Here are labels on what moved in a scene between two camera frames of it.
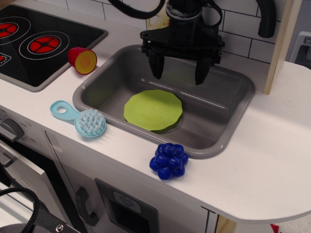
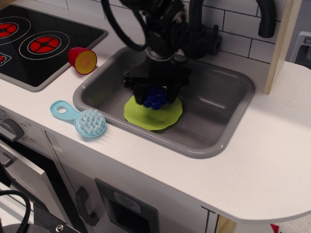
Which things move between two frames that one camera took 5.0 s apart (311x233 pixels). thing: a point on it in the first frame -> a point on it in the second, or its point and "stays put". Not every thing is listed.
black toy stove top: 34,46 stays put
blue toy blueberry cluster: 169,160 -> 156,98
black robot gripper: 186,36 -> 172,74
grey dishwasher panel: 125,212 stays put
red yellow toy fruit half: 84,60 stays put
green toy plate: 152,110 stays put
